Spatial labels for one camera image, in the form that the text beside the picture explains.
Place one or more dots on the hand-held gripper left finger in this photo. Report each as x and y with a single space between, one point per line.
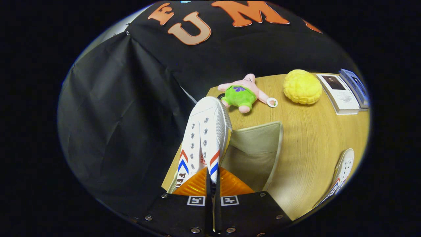
184 214

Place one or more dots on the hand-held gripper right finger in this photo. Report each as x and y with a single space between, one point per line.
243 214

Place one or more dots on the beige fabric storage box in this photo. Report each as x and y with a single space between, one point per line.
256 148

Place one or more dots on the white canvas shoe striped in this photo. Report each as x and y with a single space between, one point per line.
204 131
343 168

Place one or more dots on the small black round object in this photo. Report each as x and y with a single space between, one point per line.
221 96

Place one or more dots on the pink star plush toy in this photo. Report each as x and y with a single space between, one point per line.
243 93

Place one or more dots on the yellow round plush cushion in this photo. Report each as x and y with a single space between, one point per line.
302 87

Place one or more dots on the white portrait cover book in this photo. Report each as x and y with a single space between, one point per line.
343 95

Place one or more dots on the blue cover book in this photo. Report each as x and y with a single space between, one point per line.
357 85

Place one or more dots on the row of small black clips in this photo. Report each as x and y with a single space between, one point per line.
127 32

